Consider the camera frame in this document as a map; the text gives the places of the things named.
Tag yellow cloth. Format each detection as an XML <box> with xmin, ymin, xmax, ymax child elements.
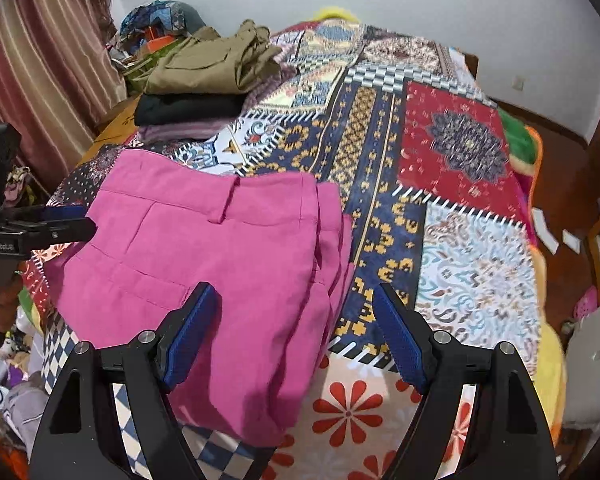
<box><xmin>312</xmin><ymin>6</ymin><xmax>363</xmax><ymax>24</ymax></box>

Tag patterned small bag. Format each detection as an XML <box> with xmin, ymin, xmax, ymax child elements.
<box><xmin>2</xmin><ymin>165</ymin><xmax>37</xmax><ymax>207</ymax></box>

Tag lilac folded garment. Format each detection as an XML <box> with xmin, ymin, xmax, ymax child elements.
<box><xmin>139</xmin><ymin>57</ymin><xmax>301</xmax><ymax>143</ymax></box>

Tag patchwork printed bedspread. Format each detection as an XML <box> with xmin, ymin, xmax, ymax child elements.
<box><xmin>17</xmin><ymin>17</ymin><xmax>543</xmax><ymax>480</ymax></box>

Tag pink slipper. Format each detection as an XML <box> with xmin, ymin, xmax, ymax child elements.
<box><xmin>574</xmin><ymin>285</ymin><xmax>599</xmax><ymax>319</ymax></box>

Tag pink pants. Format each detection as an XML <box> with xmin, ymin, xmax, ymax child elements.
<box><xmin>44</xmin><ymin>150</ymin><xmax>356</xmax><ymax>448</ymax></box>

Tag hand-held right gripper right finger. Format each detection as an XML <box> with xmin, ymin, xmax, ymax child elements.
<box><xmin>372</xmin><ymin>282</ymin><xmax>561</xmax><ymax>480</ymax></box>

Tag olive folded pants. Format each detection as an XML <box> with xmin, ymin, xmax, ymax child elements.
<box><xmin>130</xmin><ymin>19</ymin><xmax>283</xmax><ymax>96</ymax></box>

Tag yellow blanket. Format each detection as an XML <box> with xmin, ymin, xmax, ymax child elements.
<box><xmin>529</xmin><ymin>240</ymin><xmax>569</xmax><ymax>433</ymax></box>

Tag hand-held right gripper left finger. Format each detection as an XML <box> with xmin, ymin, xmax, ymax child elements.
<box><xmin>27</xmin><ymin>281</ymin><xmax>221</xmax><ymax>480</ymax></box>

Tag person's grey striped trouser legs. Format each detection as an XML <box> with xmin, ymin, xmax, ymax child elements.
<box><xmin>0</xmin><ymin>374</ymin><xmax>48</xmax><ymax>461</ymax></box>

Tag black folded garment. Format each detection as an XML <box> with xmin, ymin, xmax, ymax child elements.
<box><xmin>134</xmin><ymin>92</ymin><xmax>246</xmax><ymax>127</ymax></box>

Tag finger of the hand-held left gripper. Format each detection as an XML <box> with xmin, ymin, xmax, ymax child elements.
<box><xmin>27</xmin><ymin>205</ymin><xmax>97</xmax><ymax>247</ymax></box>

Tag striped brown curtain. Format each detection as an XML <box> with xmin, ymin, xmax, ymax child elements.
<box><xmin>0</xmin><ymin>0</ymin><xmax>126</xmax><ymax>191</ymax></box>

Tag green blanket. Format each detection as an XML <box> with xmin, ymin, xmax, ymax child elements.
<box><xmin>497</xmin><ymin>109</ymin><xmax>539</xmax><ymax>167</ymax></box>

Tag brown cutout cardboard box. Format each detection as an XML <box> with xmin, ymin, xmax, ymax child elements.
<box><xmin>77</xmin><ymin>95</ymin><xmax>146</xmax><ymax>166</ymax></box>

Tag blue patterned clothes pile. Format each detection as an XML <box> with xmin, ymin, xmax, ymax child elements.
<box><xmin>120</xmin><ymin>1</ymin><xmax>218</xmax><ymax>41</ymax></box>

